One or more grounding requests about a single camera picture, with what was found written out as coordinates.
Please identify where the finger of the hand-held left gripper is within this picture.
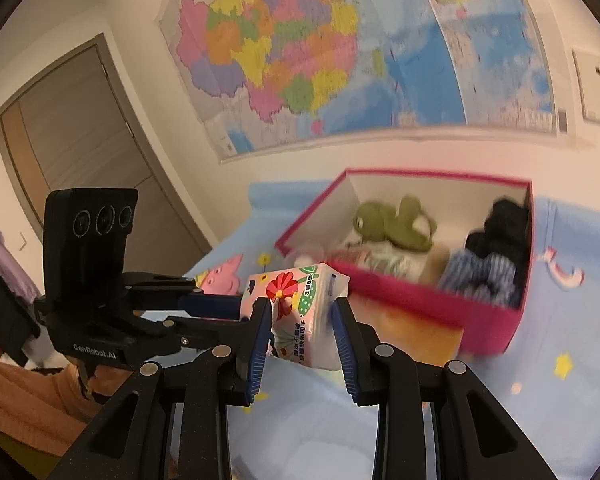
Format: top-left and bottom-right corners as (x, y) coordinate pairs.
(134, 313), (254, 352)
(122, 270), (246, 322)

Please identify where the dark hanging garment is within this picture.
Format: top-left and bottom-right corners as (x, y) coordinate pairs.
(0, 250), (42, 367)

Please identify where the person's left forearm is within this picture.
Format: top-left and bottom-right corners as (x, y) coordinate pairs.
(0, 352), (131, 458)

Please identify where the pink cardboard box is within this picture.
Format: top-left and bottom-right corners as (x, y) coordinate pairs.
(275, 169), (535, 356)

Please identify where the green frog plush toy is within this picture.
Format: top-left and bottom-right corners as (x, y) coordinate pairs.
(352, 196), (438, 252)

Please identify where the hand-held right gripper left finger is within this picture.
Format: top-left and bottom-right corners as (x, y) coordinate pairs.
(47, 297), (273, 480)

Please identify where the grey door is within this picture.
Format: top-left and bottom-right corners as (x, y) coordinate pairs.
(0, 34), (213, 281)

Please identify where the purple hanging garment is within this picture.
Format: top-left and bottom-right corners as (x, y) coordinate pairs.
(0, 220), (42, 301)

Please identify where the blue striped cloth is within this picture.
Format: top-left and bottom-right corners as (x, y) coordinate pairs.
(437, 251), (523, 307)

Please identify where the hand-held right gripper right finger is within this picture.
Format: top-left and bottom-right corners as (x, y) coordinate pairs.
(331, 296), (558, 480)

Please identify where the colourful wall map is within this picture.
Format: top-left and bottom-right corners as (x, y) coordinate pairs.
(159, 0), (556, 163)

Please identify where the floral printed tissue pack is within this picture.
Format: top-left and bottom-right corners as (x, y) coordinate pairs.
(240, 261), (352, 372)

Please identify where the black cloth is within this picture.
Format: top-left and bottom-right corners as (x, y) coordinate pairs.
(466, 199), (531, 281)

